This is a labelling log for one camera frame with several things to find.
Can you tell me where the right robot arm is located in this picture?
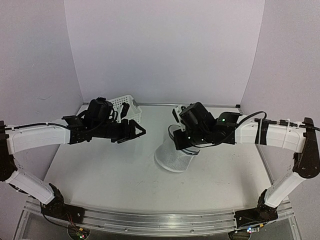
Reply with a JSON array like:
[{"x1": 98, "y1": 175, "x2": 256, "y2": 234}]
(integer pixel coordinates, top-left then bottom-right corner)
[{"x1": 172, "y1": 102, "x2": 320, "y2": 229}]

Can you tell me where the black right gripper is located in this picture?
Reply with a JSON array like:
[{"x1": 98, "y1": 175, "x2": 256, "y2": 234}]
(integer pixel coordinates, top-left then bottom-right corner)
[{"x1": 173, "y1": 128, "x2": 211, "y2": 151}]

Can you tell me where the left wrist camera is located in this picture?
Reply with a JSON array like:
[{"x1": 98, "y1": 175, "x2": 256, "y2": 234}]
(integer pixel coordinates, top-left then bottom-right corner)
[{"x1": 118, "y1": 102, "x2": 130, "y2": 123}]

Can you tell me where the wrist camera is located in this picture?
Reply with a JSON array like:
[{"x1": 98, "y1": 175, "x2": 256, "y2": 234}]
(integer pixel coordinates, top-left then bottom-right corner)
[
  {"x1": 172, "y1": 104, "x2": 186, "y2": 132},
  {"x1": 118, "y1": 102, "x2": 130, "y2": 123}
]

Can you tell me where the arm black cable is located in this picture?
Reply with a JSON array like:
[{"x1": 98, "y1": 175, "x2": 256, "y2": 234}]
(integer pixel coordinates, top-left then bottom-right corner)
[
  {"x1": 234, "y1": 111, "x2": 320, "y2": 132},
  {"x1": 4, "y1": 122, "x2": 73, "y2": 131}
]

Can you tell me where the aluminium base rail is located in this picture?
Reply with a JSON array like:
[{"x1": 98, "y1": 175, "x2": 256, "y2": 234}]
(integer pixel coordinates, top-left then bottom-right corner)
[{"x1": 13, "y1": 197, "x2": 302, "y2": 240}]

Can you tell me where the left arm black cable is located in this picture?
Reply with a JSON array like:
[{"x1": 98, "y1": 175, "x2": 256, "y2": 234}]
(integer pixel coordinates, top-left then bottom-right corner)
[{"x1": 4, "y1": 122, "x2": 73, "y2": 131}]

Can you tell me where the white perforated plastic basket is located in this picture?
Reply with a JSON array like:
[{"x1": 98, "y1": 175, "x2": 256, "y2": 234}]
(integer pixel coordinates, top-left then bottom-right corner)
[{"x1": 108, "y1": 94, "x2": 142, "y2": 124}]

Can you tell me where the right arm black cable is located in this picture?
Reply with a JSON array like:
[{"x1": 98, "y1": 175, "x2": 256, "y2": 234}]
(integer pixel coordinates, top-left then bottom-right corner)
[{"x1": 234, "y1": 111, "x2": 320, "y2": 132}]

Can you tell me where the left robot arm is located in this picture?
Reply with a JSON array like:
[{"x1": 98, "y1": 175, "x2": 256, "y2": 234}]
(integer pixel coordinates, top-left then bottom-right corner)
[{"x1": 0, "y1": 95, "x2": 146, "y2": 224}]

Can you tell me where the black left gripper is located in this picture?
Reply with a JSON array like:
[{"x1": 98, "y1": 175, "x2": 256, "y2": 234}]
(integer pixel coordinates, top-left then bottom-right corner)
[{"x1": 93, "y1": 118, "x2": 146, "y2": 144}]

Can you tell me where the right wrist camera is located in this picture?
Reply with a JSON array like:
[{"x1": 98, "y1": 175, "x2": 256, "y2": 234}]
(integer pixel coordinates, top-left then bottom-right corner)
[{"x1": 172, "y1": 104, "x2": 186, "y2": 132}]

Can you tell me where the white mesh laundry bag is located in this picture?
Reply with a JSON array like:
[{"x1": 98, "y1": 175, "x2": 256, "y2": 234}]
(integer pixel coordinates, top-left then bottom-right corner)
[{"x1": 154, "y1": 124, "x2": 200, "y2": 173}]

